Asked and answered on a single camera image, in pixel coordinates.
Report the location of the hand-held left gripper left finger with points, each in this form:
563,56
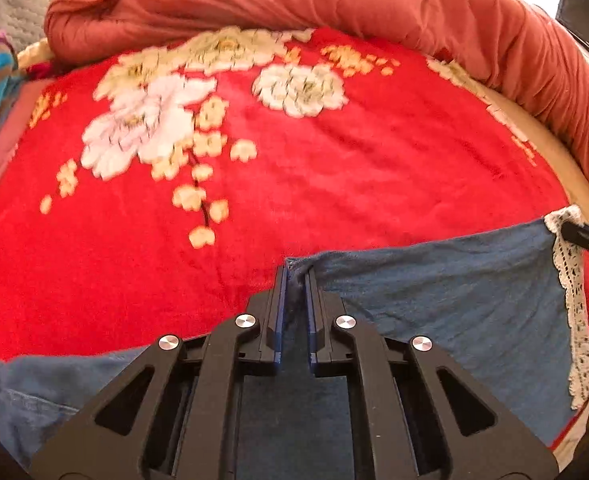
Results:
280,310

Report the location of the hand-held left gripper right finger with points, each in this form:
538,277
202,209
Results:
312,310

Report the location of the blue pants with lace trim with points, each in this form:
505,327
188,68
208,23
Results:
454,300

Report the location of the beige bed sheet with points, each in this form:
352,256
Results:
549,145

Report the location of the red floral blanket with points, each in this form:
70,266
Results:
324,170

